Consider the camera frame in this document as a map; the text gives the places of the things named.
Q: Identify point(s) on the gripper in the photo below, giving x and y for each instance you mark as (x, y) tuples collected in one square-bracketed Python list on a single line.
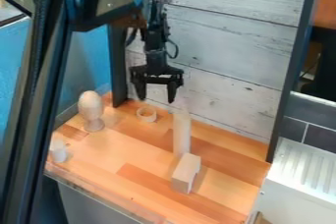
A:
[(156, 67)]

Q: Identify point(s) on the wooden egg on stand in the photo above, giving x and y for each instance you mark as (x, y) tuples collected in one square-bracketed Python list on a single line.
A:
[(91, 110)]

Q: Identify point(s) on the small white toy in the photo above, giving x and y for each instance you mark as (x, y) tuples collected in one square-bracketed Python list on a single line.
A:
[(58, 151)]

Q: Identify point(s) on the wooden block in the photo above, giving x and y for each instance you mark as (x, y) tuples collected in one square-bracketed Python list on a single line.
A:
[(186, 173)]

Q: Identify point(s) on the white grooved board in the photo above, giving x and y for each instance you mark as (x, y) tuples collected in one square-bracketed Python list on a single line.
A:
[(302, 172)]

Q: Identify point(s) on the wooden cylinder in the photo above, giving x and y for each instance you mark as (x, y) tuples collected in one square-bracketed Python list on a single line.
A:
[(181, 133)]

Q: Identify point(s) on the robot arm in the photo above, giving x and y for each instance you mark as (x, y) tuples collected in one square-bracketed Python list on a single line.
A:
[(155, 28)]

